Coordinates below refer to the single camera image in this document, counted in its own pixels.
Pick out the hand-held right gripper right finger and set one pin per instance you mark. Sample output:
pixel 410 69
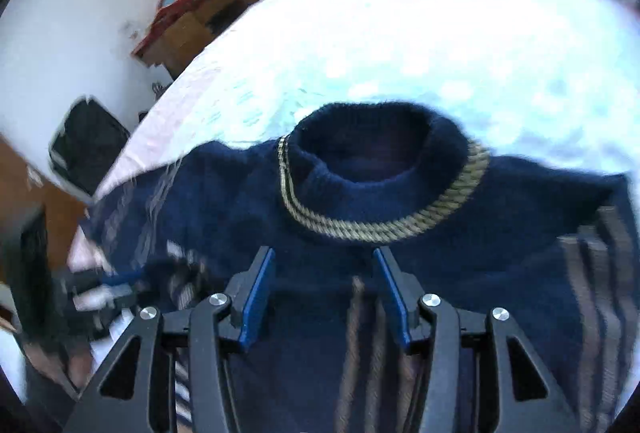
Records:
pixel 392 298

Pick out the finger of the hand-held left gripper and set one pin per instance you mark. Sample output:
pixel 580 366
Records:
pixel 115 282

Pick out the wall socket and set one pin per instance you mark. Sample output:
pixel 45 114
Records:
pixel 131 30

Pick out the blue white printed bedsheet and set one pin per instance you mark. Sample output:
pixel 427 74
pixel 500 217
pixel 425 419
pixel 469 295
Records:
pixel 425 38

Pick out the brown wooden door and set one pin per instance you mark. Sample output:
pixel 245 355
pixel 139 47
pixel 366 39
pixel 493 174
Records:
pixel 50 213

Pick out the stack of cardboard boxes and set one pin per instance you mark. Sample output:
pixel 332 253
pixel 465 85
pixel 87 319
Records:
pixel 185 33

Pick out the navy knit sweater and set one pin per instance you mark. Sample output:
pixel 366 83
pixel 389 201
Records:
pixel 350 193

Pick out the black bag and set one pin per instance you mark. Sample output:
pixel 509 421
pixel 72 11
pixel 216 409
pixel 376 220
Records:
pixel 90 148

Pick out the person's left forearm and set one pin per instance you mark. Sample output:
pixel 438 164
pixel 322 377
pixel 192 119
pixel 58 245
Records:
pixel 60 368

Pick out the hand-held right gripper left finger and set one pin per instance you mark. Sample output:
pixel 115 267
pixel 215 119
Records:
pixel 257 298

